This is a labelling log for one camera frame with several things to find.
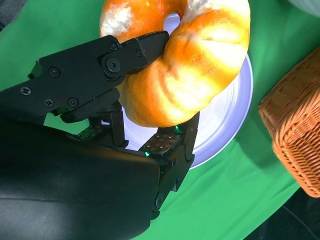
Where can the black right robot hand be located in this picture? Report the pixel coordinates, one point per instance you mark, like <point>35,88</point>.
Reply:
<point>62,175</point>

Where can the lavender plate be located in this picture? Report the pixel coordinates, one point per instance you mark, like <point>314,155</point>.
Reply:
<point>225,120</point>

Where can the orange wicker basket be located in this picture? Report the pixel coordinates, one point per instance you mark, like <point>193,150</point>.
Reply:
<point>295,125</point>

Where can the curled orange croissant bread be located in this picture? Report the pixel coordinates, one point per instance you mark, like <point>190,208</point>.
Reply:
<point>180,82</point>

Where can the green tablecloth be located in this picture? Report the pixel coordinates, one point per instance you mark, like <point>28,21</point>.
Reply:
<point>225,200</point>

